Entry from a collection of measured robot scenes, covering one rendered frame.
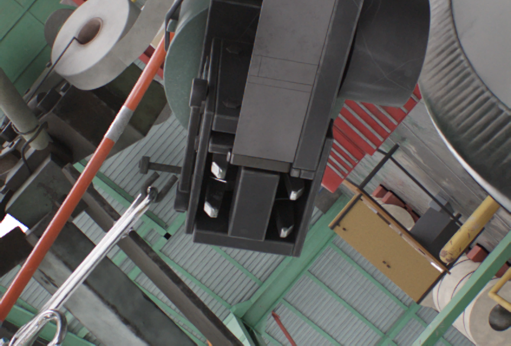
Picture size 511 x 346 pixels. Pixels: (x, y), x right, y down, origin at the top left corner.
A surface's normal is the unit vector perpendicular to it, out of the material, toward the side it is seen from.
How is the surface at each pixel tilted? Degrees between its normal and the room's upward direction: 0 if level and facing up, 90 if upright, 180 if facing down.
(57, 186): 90
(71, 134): 33
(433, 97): 92
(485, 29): 90
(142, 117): 125
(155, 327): 140
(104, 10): 90
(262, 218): 65
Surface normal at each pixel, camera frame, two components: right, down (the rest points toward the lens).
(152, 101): 0.59, -0.26
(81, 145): -0.41, 0.75
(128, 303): 0.66, -0.44
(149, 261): -0.59, 0.58
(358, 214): 0.25, 0.21
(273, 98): 0.00, 0.55
